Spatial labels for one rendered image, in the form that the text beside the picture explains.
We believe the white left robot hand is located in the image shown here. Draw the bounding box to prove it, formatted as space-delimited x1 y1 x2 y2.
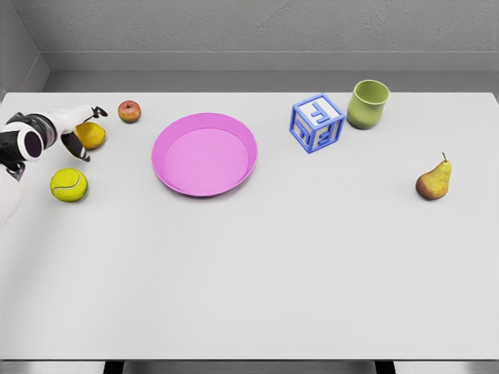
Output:
51 104 109 163

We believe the yellow lemon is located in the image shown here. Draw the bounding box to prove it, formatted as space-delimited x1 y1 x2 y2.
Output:
73 122 107 151

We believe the pink round plate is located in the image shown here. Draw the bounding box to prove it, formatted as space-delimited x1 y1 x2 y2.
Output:
150 112 259 198

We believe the red apple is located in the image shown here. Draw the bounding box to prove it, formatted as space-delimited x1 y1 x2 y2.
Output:
117 100 142 124

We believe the yellow-green tennis ball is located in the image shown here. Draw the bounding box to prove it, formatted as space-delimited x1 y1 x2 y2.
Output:
49 168 89 203

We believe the blue white letter block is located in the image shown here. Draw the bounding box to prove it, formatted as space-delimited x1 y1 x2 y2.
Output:
288 93 347 154

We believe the green cup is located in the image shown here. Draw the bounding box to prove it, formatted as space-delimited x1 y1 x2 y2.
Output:
346 79 391 131

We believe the brown yellow pear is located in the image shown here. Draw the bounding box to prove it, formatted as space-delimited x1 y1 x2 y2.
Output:
415 152 453 202

